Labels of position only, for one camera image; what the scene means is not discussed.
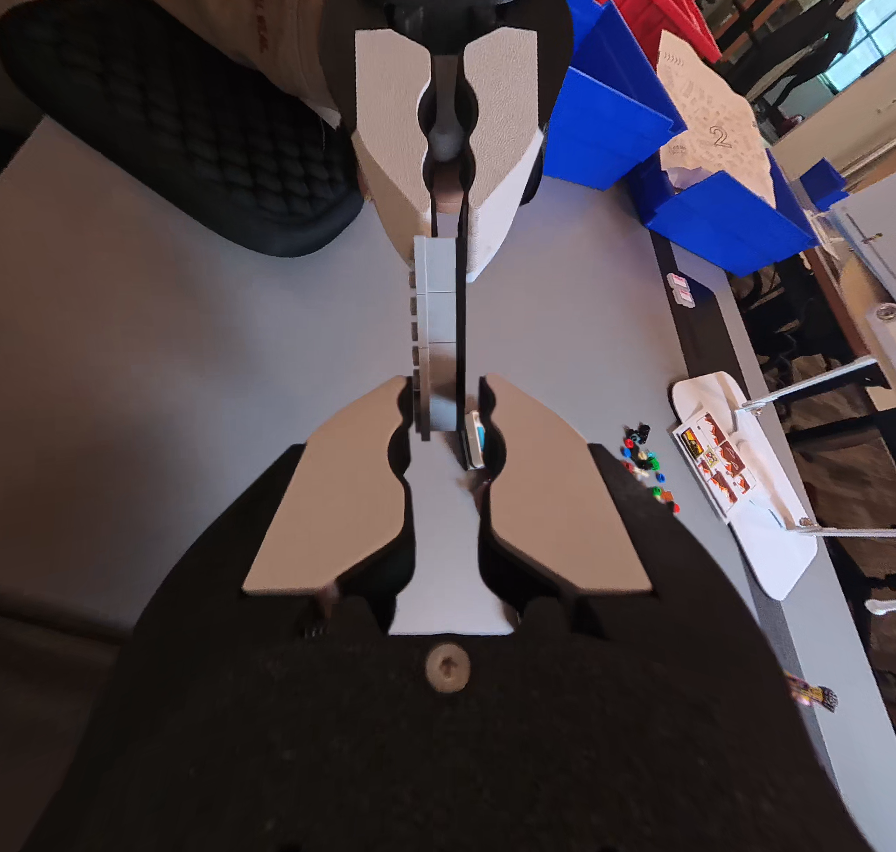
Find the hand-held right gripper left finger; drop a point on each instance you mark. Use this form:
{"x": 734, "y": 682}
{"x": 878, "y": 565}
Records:
{"x": 336, "y": 509}

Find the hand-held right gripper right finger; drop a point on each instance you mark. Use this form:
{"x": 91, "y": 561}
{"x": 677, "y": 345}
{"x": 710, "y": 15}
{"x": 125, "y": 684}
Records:
{"x": 560, "y": 509}

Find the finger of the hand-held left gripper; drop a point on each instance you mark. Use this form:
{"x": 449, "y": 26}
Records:
{"x": 388, "y": 110}
{"x": 507, "y": 110}

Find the grey lego plate assembly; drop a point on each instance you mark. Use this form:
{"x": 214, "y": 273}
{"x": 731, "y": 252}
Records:
{"x": 441, "y": 306}

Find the person's left forearm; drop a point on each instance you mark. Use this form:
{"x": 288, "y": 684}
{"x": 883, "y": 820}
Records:
{"x": 210, "y": 11}

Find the pile of small lego pieces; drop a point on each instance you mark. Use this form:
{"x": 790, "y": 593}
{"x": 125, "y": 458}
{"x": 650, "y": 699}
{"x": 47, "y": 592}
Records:
{"x": 640, "y": 456}

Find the lego vehicle chassis build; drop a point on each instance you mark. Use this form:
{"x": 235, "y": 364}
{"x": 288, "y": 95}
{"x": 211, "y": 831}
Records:
{"x": 477, "y": 439}

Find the lego sticker sheet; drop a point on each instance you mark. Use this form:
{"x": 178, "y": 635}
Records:
{"x": 717, "y": 467}

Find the lego minifigure with guitar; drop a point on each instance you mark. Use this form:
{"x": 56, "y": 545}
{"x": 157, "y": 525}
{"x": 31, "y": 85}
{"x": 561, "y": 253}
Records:
{"x": 812, "y": 694}

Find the person's left hand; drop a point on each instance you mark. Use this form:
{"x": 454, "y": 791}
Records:
{"x": 449, "y": 201}

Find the numbered paper bag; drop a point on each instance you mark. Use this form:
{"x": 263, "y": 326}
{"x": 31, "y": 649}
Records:
{"x": 714, "y": 117}

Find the white book stand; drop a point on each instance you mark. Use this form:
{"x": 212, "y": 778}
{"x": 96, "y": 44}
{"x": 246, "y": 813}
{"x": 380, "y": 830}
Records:
{"x": 770, "y": 551}

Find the black chair armrest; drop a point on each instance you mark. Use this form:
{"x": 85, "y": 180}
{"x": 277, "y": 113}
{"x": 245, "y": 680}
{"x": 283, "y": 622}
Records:
{"x": 175, "y": 131}

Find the small pink white tag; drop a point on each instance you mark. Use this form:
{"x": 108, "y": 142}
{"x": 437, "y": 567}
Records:
{"x": 684, "y": 297}
{"x": 676, "y": 281}

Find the small blue plastic bin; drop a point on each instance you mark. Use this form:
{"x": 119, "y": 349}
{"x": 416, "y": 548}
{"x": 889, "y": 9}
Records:
{"x": 822, "y": 183}

